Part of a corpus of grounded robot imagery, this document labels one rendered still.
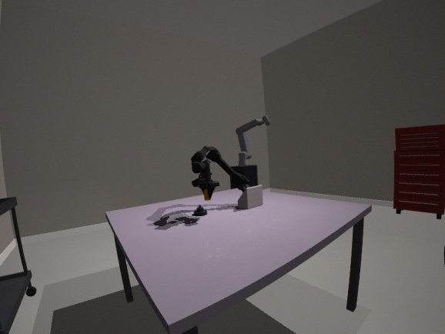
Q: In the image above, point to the orange knob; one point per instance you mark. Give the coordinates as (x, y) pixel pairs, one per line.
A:
(206, 195)

